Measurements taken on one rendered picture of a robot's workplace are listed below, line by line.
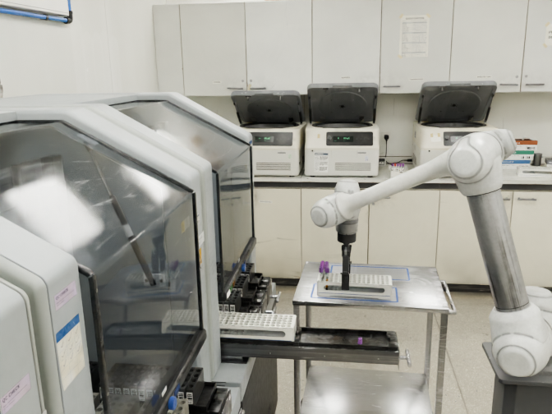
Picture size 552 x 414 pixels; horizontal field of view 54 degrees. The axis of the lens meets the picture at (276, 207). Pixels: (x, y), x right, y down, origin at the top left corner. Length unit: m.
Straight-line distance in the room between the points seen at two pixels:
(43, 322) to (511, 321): 1.36
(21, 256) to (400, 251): 3.60
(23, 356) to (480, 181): 1.31
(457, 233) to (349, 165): 0.95
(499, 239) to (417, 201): 2.42
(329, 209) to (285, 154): 2.18
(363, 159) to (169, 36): 1.79
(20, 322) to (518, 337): 1.41
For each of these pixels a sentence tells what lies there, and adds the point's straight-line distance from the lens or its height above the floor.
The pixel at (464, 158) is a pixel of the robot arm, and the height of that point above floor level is 1.45.
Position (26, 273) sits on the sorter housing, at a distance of 0.84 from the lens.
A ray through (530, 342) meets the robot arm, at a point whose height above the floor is 0.92.
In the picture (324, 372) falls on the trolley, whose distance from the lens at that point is 2.75.
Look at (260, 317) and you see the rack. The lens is 1.95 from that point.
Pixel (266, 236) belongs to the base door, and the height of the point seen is 0.43.
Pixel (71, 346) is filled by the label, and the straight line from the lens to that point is 0.92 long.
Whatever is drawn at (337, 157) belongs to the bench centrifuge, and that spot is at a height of 1.06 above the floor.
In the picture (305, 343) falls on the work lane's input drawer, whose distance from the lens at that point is 1.88.
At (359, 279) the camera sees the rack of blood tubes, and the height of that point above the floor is 0.88.
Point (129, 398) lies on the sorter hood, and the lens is 1.13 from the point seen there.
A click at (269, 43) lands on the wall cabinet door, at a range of 4.33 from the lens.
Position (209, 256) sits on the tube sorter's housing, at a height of 1.16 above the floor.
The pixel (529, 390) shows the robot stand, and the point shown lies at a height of 0.64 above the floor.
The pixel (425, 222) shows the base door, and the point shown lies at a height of 0.57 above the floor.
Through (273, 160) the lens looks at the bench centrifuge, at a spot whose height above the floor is 1.03.
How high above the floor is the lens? 1.72
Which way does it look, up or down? 15 degrees down
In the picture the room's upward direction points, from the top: 1 degrees counter-clockwise
